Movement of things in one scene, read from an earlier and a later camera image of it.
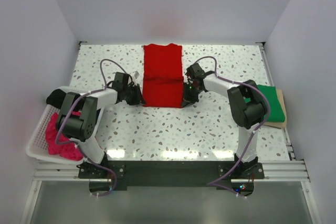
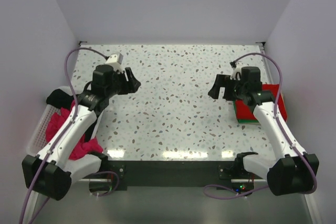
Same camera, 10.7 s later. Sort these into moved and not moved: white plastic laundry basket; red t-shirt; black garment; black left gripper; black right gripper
Moved: black right gripper; black left gripper; red t-shirt
Not moved: black garment; white plastic laundry basket
